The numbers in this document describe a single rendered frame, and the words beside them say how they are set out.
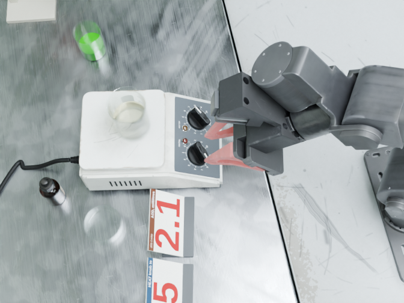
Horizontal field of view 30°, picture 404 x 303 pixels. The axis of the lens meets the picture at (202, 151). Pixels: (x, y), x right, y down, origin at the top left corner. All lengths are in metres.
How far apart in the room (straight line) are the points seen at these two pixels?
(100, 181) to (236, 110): 0.31
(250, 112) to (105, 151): 0.28
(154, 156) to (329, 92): 0.31
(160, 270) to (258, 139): 0.27
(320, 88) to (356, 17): 0.44
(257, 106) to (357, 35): 0.42
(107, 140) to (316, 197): 0.31
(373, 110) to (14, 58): 0.65
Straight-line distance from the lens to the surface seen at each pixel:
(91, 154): 1.06
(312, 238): 1.09
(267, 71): 0.83
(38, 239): 1.13
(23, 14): 1.29
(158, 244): 1.06
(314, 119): 0.87
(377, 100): 0.82
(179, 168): 1.06
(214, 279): 1.07
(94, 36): 1.22
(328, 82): 0.83
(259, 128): 0.89
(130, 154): 1.05
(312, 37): 1.22
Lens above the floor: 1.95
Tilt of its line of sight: 68 degrees down
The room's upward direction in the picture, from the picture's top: 9 degrees counter-clockwise
